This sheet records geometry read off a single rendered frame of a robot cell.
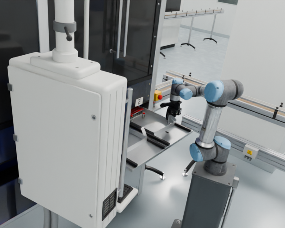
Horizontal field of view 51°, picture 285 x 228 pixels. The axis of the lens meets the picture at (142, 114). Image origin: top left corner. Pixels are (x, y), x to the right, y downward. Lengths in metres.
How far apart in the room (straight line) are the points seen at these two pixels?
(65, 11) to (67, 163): 0.62
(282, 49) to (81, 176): 2.48
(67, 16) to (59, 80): 0.24
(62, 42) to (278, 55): 2.48
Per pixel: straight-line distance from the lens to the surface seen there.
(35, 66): 1.28
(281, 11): 3.27
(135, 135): 2.10
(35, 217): 2.06
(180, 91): 2.01
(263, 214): 3.14
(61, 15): 1.19
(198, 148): 1.84
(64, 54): 1.21
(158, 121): 2.32
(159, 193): 2.99
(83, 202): 1.42
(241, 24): 3.39
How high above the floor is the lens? 1.96
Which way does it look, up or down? 27 degrees down
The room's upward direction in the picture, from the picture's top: 6 degrees clockwise
